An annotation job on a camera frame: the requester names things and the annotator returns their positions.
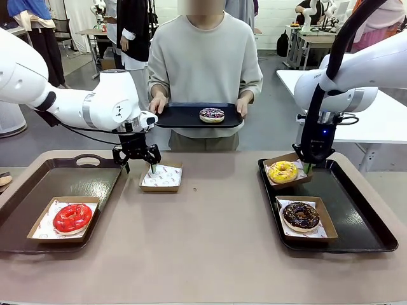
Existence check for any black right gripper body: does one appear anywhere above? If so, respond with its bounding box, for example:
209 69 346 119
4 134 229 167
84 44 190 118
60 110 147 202
305 121 335 155

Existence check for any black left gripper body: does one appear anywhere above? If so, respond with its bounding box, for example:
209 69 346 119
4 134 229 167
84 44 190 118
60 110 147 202
118 130 149 159

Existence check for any yellow glazed donut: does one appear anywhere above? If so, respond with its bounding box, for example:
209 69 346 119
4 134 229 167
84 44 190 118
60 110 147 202
267 160 299 184

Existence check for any cardboard box with printed paper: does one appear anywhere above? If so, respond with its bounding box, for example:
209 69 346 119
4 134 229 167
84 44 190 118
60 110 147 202
263 152 314 191
27 196 101 244
275 196 338 243
139 161 184 193

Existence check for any black serving tray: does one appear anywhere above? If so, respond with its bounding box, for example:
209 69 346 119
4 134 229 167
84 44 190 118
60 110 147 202
155 102 244 129

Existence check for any chocolate glazed donut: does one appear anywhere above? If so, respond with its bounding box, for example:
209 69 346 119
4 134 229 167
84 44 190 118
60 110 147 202
282 201 321 232

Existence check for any purple sprinkled donut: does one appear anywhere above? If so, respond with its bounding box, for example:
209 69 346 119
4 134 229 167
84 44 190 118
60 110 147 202
199 107 225 123

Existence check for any red glazed donut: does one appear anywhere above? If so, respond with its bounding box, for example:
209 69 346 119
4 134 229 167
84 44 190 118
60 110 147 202
52 203 93 235

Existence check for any person's left forearm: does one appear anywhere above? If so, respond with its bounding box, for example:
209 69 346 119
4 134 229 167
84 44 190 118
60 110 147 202
240 60 264 100

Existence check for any person's right forearm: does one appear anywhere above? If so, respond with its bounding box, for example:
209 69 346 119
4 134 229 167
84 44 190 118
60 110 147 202
148 60 169 98

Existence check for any brown plastic tray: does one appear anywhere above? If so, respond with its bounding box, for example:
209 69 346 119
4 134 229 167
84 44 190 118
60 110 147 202
0 154 127 254

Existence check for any person's right hand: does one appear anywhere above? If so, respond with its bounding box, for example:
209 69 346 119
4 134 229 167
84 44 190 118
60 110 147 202
148 95 168 116

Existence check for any person's left hand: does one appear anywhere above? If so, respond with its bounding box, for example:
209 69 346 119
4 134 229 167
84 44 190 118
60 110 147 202
237 97 254 118

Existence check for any white side table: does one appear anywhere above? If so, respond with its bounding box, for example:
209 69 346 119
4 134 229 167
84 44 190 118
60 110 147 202
275 69 407 174

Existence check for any cardboard carton on floor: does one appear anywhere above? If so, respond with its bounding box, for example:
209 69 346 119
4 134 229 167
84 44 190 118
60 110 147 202
102 47 117 71

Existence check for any grey background workbench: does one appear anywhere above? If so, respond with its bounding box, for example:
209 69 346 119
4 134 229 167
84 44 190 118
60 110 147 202
285 24 338 71

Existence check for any black backpack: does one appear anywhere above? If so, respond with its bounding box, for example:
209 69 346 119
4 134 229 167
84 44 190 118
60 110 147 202
276 30 290 58

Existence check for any person in beige sweater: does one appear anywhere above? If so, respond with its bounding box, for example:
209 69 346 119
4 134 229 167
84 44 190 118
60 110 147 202
147 0 264 152

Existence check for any mannequin with black jacket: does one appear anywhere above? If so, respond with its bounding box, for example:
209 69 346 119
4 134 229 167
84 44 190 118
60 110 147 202
116 0 154 71

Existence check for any white cylindrical air purifier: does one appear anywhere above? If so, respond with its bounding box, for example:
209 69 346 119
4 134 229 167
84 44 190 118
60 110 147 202
0 100 28 138

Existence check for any small wooden background desk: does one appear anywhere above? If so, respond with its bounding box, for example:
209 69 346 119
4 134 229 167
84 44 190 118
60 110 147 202
76 28 107 80

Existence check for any pink and orange garment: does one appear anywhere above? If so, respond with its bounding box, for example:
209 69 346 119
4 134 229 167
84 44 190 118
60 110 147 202
349 0 407 53

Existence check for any mannequin with grey cardigan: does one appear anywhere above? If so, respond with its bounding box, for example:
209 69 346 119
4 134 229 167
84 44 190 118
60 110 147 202
224 0 256 32

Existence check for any mannequin with blue top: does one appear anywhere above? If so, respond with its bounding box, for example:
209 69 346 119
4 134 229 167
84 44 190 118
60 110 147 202
6 0 67 90

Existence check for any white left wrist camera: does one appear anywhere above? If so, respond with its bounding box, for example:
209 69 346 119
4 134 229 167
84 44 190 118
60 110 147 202
139 111 159 130

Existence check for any black plastic tray with handles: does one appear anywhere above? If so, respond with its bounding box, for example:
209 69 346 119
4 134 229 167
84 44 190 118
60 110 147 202
257 157 399 254

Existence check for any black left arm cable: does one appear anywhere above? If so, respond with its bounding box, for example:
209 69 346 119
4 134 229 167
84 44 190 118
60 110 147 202
33 90 130 146

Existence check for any black right arm cable sleeve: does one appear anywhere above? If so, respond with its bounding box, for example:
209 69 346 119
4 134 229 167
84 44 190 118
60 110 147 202
298 0 388 163

